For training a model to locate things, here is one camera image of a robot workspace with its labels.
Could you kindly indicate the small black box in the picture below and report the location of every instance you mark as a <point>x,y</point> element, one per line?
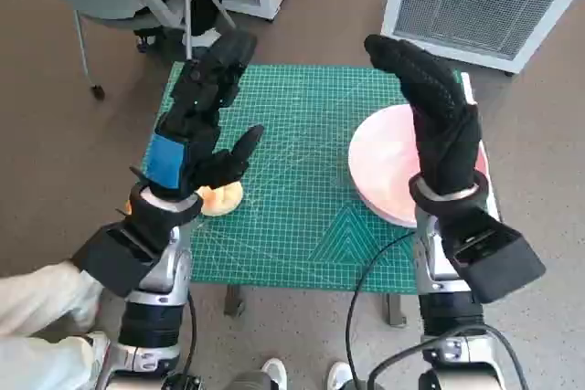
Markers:
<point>185,383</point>

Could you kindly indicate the dark metal table leg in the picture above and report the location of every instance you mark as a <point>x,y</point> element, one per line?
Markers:
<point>234,301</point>
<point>394,310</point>

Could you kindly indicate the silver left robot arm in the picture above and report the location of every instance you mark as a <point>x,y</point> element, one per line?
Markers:
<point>160,271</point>

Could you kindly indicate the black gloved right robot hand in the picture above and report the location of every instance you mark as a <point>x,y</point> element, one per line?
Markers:
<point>443,134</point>

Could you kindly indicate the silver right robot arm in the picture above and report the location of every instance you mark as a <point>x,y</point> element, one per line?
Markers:
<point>439,271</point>

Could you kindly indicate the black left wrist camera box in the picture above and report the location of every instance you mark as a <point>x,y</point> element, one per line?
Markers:
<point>109,257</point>

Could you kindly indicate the person in white clothing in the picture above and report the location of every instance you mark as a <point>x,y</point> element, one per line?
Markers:
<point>41,308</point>

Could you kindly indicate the pink bowl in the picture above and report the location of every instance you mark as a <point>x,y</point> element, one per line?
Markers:
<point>384,161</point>

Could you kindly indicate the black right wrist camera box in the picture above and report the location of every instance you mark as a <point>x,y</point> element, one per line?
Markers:
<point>498,262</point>

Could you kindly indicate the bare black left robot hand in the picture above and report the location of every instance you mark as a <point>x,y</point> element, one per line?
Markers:
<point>201,88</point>

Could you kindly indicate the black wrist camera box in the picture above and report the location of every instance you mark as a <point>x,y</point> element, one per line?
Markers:
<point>498,262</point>
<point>109,257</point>

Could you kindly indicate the large white mesh cabinet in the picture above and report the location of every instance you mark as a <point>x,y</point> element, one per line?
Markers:
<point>475,2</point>

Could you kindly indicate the green cutting mat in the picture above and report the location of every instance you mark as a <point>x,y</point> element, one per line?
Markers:
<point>297,157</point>

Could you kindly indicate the white shoe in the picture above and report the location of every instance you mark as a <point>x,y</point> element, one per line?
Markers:
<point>340,376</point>
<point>275,374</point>

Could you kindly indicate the round bread bun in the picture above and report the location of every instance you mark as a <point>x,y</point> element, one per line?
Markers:
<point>226,203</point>

